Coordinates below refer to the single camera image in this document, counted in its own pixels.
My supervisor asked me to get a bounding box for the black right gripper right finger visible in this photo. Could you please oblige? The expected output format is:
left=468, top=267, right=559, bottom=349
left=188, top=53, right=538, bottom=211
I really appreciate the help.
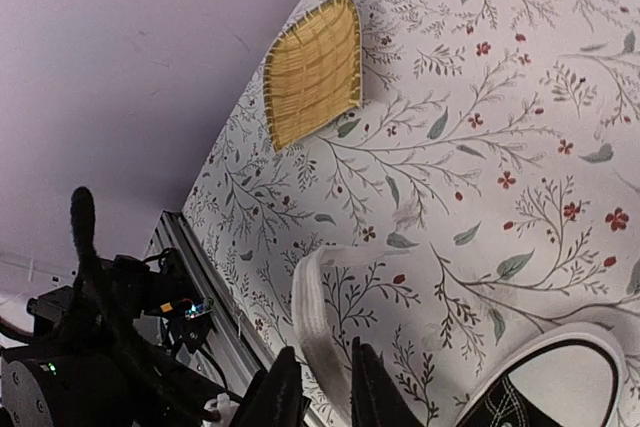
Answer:
left=351, top=337, right=421, bottom=427

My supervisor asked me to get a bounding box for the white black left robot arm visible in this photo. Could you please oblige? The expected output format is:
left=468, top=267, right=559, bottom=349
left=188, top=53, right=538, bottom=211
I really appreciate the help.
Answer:
left=1, top=249, right=238, bottom=426

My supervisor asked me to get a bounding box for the yellow woven bamboo basket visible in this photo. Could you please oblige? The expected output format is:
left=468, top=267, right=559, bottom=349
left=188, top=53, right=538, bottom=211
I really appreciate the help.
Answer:
left=263, top=0, right=362, bottom=152

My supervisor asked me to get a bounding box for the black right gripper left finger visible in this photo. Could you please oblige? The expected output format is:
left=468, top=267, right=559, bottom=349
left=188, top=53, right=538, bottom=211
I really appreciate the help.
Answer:
left=230, top=346, right=308, bottom=427

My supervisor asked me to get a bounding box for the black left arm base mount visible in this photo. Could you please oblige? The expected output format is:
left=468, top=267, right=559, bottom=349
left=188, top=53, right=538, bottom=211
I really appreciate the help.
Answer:
left=107, top=247, right=214, bottom=355

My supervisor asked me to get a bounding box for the black white canvas sneaker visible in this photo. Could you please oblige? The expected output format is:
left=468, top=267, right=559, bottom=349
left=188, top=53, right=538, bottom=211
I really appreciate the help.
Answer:
left=290, top=244, right=629, bottom=427

